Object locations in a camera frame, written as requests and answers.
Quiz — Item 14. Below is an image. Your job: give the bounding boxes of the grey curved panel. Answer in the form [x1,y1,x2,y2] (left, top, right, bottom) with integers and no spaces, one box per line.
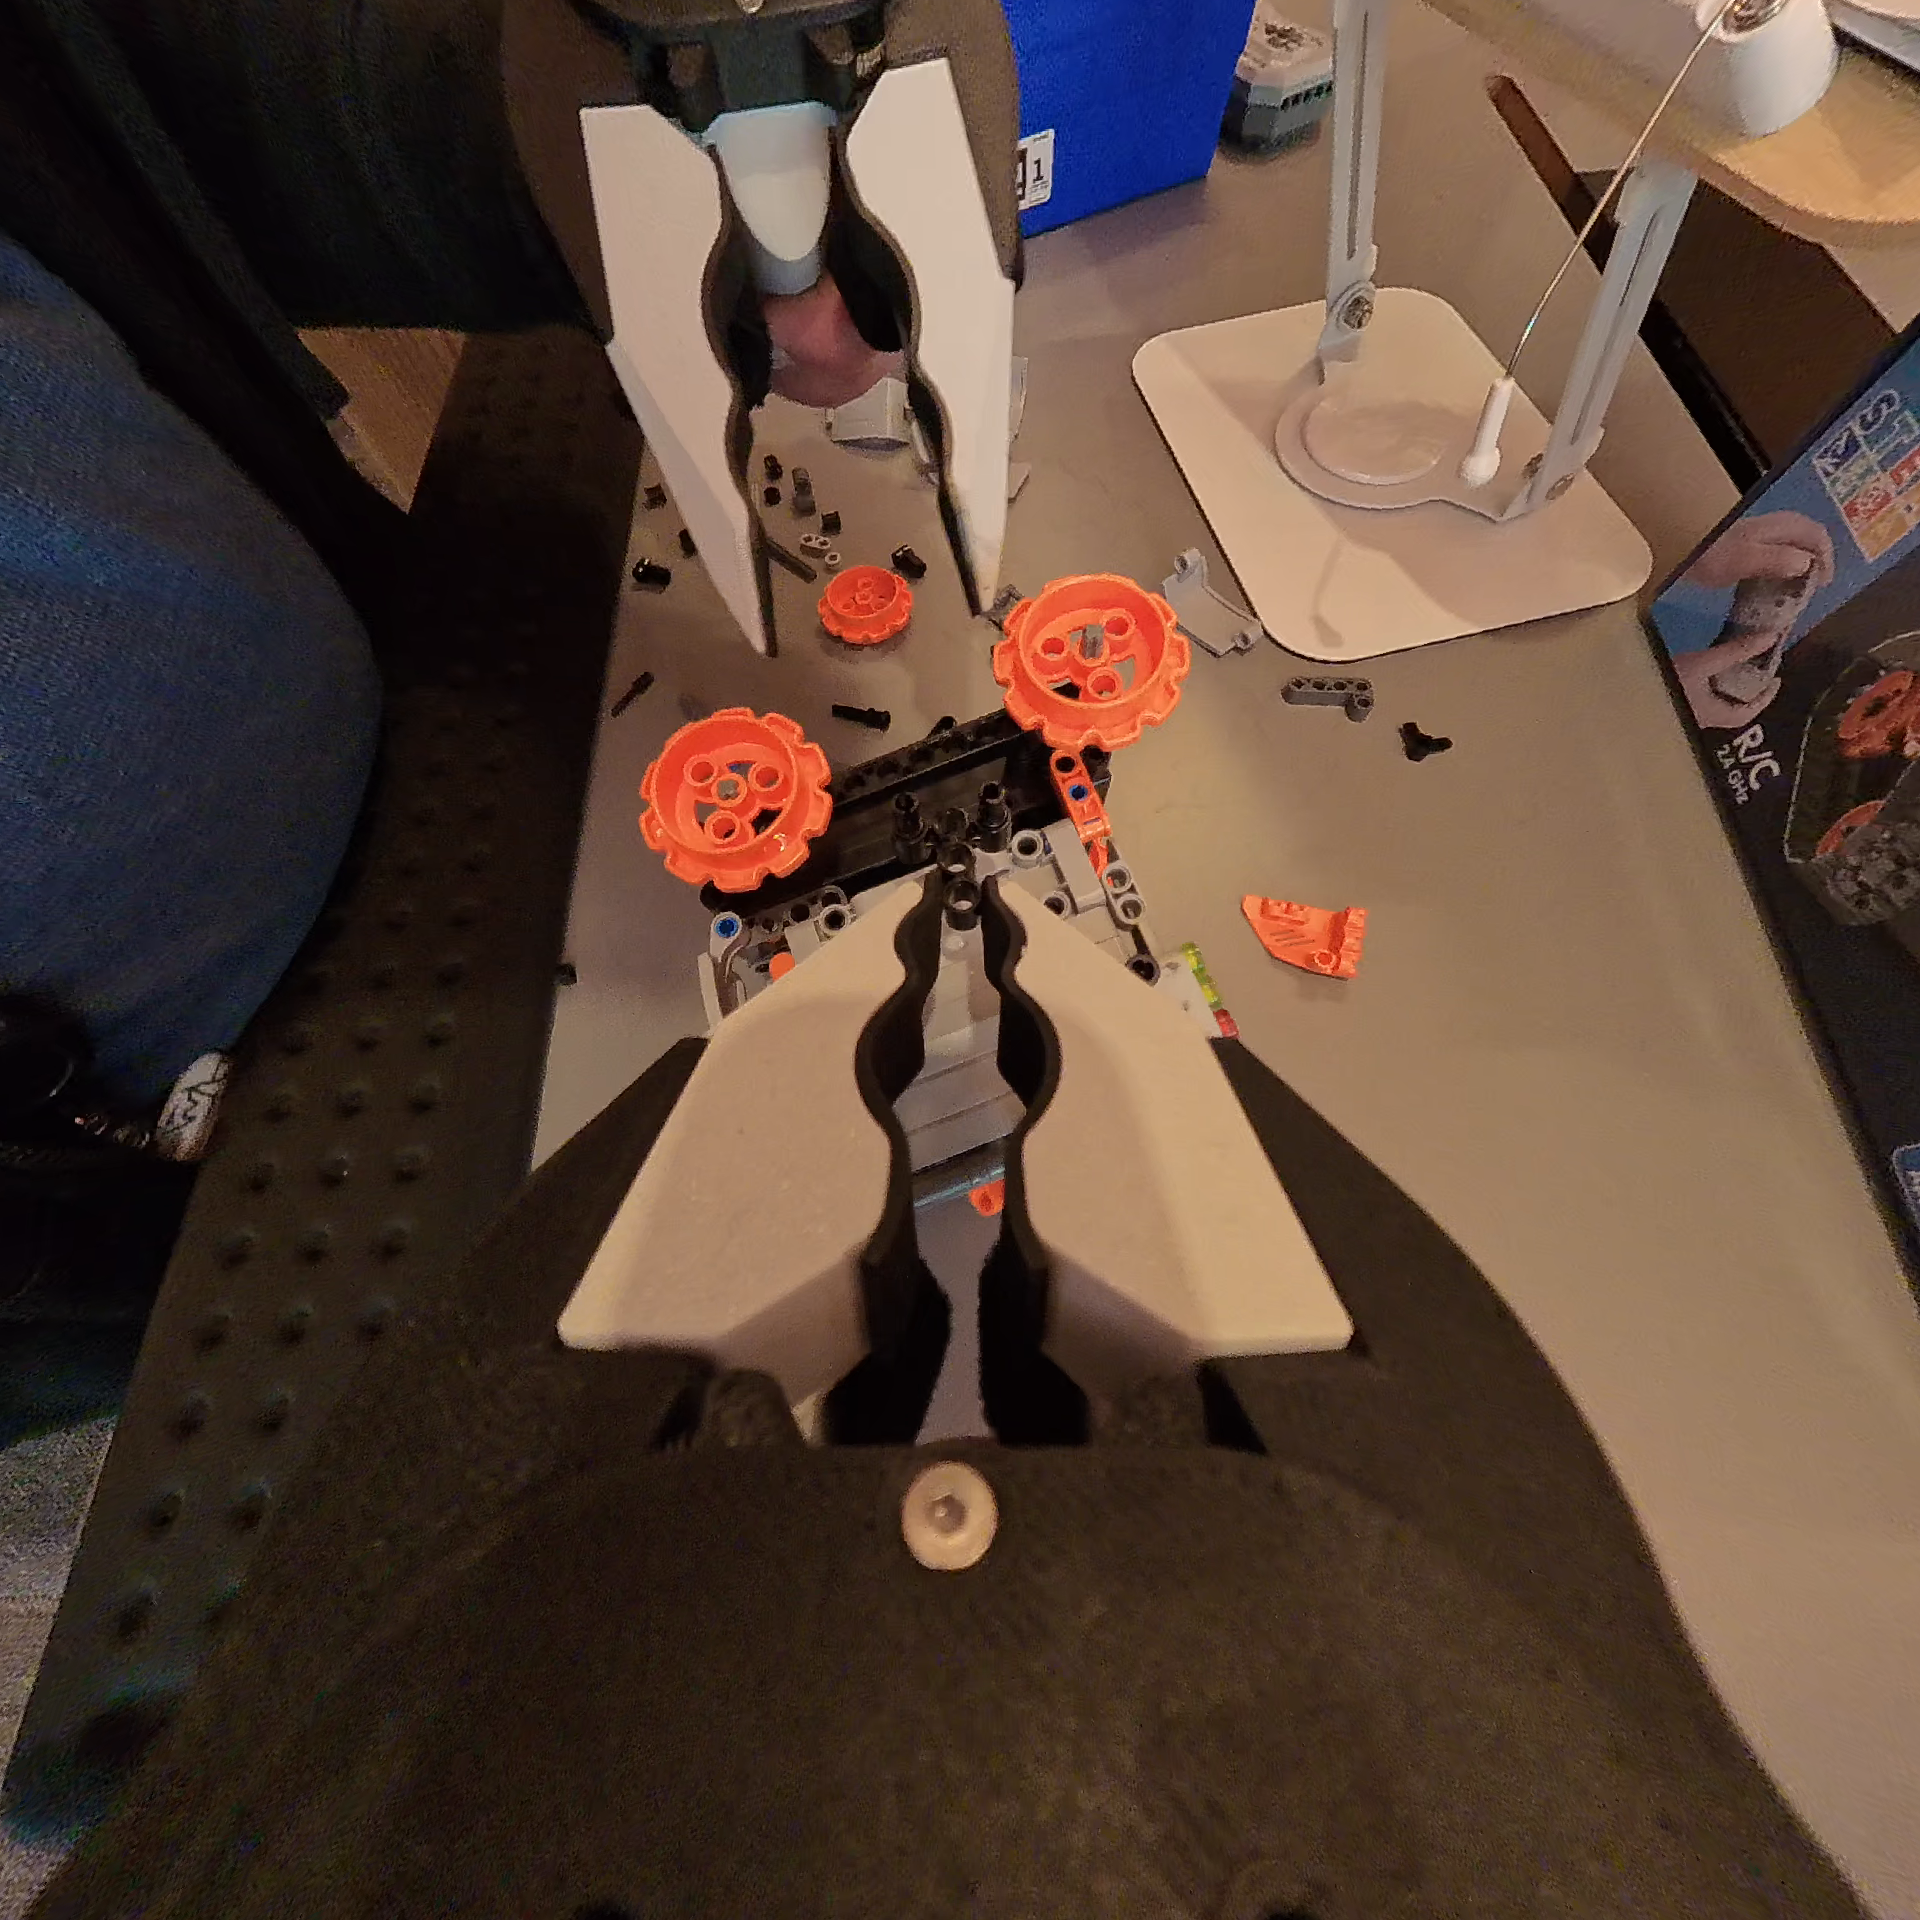
[1161,552,1265,657]

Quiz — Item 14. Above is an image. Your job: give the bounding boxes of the person's left hand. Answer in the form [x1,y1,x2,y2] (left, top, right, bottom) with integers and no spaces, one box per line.
[756,285,909,409]

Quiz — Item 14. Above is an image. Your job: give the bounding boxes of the blue bin with white tag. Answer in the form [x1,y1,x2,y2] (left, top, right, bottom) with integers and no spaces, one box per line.
[997,0,1262,243]

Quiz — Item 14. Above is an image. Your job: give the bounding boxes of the orange toothed wheel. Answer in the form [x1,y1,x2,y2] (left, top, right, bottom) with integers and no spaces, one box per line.
[817,565,916,648]

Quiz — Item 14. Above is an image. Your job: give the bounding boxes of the orange wedge piece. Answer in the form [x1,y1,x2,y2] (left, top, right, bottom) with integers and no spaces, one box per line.
[1238,897,1370,981]

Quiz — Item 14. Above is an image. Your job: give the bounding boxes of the book stand with wooden board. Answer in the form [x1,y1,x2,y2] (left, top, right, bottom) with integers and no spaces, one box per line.
[1131,0,1920,663]

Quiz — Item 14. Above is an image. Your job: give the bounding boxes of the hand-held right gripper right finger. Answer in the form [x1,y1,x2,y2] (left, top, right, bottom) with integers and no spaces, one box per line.
[978,877,1355,1445]

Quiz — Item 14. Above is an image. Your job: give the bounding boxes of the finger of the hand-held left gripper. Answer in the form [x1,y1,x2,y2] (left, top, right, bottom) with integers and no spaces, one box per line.
[579,106,782,658]
[833,60,1021,620]

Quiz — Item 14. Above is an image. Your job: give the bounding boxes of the grey motor block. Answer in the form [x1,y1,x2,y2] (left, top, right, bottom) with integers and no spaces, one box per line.
[1224,0,1339,153]

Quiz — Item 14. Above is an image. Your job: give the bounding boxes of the robot kit box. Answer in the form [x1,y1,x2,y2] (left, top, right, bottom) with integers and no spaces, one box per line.
[1642,316,1920,1249]

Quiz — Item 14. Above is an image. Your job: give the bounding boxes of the white patterned badge card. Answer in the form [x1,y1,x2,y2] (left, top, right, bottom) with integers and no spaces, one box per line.
[157,1050,234,1164]

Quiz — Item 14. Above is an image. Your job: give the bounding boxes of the scattered small building pieces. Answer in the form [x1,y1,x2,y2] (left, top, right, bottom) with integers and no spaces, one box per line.
[630,451,939,594]

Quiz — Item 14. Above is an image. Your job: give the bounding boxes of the dark perforated panel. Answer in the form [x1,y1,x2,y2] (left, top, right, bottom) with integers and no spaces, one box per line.
[0,323,648,1788]

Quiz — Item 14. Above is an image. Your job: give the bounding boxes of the person's clothed body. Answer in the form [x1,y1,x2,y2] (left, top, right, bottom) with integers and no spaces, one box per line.
[0,0,601,1443]

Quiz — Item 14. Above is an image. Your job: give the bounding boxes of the toy robot model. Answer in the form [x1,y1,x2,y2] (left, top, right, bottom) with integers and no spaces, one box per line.
[637,573,1243,1216]

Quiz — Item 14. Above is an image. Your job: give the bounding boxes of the grey panel pieces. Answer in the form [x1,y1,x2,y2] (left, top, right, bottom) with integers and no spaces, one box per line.
[825,359,1033,506]

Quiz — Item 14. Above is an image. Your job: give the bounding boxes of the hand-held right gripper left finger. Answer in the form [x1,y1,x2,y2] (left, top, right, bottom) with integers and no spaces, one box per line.
[556,873,946,1445]

